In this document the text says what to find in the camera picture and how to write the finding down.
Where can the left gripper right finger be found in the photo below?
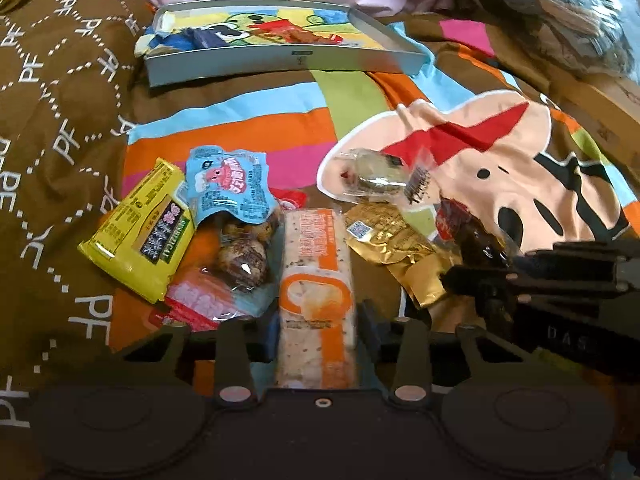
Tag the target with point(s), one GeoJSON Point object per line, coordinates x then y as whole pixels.
{"type": "Point", "coordinates": [400, 355]}

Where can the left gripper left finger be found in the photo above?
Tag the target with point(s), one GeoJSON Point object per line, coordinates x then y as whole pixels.
{"type": "Point", "coordinates": [239, 343]}

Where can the clear packet of braised eggs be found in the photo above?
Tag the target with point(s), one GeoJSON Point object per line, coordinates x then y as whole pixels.
{"type": "Point", "coordinates": [237, 279]}

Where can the orange white rice cracker pack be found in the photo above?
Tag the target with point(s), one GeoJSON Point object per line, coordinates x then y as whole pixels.
{"type": "Point", "coordinates": [317, 304]}

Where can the gold foil snack packet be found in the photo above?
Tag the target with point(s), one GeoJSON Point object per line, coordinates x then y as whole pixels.
{"type": "Point", "coordinates": [378, 233]}

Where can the dark dried fruit packet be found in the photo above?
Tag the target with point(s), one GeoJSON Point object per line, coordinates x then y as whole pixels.
{"type": "Point", "coordinates": [478, 247]}

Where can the yellow snack packet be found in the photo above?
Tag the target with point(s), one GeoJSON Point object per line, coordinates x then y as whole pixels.
{"type": "Point", "coordinates": [144, 239]}

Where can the blue sausage snack packet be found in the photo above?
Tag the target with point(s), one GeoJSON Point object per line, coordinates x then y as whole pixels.
{"type": "Point", "coordinates": [233, 182]}

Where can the clear round cake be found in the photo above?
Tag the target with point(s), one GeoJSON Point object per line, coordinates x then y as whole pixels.
{"type": "Point", "coordinates": [365, 175]}

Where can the white navy sachet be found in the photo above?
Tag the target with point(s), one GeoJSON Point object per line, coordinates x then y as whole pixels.
{"type": "Point", "coordinates": [206, 38]}

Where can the colourful cartoon bed sheet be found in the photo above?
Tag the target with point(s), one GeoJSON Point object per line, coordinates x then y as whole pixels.
{"type": "Point", "coordinates": [479, 104]}

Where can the plastic bag of clothes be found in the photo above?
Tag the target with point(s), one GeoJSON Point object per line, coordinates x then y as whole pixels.
{"type": "Point", "coordinates": [585, 36]}

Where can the grey tray with cartoon liner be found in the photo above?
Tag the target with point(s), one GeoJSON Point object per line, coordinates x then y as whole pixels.
{"type": "Point", "coordinates": [272, 36]}

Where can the brown PF patterned quilt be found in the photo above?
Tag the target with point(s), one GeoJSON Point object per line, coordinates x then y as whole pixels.
{"type": "Point", "coordinates": [67, 70]}

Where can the wooden bed frame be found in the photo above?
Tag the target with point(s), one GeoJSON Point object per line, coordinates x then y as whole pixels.
{"type": "Point", "coordinates": [608, 107]}

